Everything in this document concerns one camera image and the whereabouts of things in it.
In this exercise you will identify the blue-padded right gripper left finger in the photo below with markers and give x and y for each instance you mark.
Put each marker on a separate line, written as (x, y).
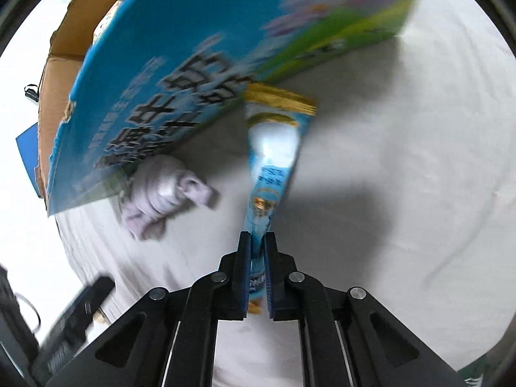
(167, 338)

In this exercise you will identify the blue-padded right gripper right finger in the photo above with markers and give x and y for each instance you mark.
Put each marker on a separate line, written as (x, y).
(348, 338)

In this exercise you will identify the blue wrapper packet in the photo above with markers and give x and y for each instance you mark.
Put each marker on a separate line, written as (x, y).
(276, 121)

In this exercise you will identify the yellow tissue pack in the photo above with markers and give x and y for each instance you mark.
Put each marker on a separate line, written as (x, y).
(105, 21)

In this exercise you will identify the grey table cloth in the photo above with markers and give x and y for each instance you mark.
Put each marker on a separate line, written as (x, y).
(405, 185)

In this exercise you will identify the blue foam mat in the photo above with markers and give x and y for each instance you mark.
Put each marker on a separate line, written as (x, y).
(27, 145)

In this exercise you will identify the open cardboard box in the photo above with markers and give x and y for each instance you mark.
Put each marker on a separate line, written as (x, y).
(164, 69)

